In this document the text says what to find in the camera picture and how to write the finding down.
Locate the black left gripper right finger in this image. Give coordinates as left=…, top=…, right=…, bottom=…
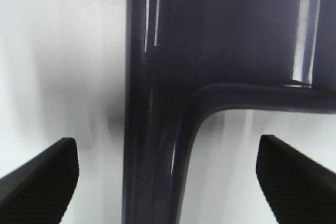
left=257, top=135, right=335, bottom=223

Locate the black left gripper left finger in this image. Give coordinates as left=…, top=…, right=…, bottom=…
left=1, top=138, right=79, bottom=223

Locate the purple plastic dustpan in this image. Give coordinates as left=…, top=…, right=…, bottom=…
left=122, top=0, right=335, bottom=223

